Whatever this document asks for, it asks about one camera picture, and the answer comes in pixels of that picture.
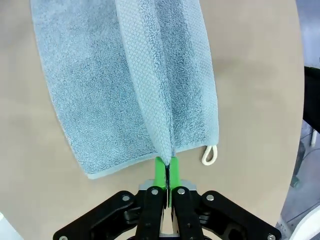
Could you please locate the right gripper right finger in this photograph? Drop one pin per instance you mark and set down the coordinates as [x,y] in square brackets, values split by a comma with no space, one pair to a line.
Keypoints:
[185,212]

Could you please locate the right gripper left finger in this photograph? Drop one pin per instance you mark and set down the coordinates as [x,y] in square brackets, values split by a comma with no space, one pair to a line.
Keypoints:
[150,212]

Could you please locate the light blue terry towel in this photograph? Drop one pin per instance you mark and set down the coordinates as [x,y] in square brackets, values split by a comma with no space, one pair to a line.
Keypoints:
[100,87]

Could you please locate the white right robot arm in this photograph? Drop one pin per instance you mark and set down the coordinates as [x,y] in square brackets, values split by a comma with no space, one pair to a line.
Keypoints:
[310,230]

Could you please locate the person in navy coat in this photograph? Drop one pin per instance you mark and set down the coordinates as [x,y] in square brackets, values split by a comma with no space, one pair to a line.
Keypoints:
[312,100]

